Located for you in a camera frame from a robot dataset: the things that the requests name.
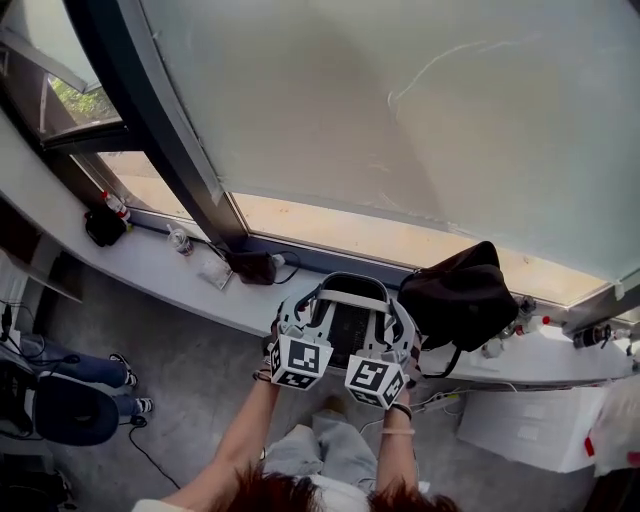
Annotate person's right forearm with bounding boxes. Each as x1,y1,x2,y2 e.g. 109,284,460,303
374,389,419,496

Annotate clear bag of bottles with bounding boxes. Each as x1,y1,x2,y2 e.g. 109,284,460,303
584,369,640,476

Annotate white power cable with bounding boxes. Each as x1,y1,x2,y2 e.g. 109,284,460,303
359,399,431,437

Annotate clear plastic packet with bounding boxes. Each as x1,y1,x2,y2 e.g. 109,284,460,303
197,257,234,291

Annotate person's white shirt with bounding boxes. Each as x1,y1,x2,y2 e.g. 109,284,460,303
132,472,431,512

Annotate white power strip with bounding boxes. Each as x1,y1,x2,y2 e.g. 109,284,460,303
424,392,460,412

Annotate small black pouch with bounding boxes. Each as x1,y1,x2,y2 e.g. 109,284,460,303
83,207,129,248

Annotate black canister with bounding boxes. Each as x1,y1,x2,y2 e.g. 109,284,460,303
573,324,612,350

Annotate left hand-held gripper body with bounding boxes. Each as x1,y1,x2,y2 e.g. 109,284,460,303
269,321,335,392

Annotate black floor cable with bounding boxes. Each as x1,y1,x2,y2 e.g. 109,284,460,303
119,414,181,490

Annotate person's left hand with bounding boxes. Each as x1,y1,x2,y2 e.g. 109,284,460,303
262,324,277,374

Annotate white charger with black cable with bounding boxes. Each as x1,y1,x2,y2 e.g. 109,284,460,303
271,249,302,286

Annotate clear plastic cup with straw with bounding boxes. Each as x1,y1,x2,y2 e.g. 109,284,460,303
166,223,195,257

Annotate dark window frame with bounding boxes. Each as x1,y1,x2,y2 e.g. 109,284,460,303
0,0,251,251

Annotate brown handbag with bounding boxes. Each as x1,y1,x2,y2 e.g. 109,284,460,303
222,248,277,286

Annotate black round chair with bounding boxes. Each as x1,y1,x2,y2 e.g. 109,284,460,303
33,375,120,447

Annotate person's left forearm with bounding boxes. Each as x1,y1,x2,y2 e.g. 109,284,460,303
159,372,281,512

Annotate person's light grey trousers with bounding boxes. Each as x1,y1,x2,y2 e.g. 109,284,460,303
262,409,379,489

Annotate white metal cabinet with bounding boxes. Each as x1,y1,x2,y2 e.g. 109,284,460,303
457,387,609,474

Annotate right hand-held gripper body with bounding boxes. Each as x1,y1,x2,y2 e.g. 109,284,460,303
344,347,416,409

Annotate black backpack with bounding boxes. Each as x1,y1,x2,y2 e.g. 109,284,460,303
397,240,520,379

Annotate red cap plastic bottle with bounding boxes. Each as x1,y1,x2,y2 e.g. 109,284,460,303
101,190,132,222
519,314,551,337

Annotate person's right hand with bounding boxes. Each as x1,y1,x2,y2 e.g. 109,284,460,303
405,348,422,390

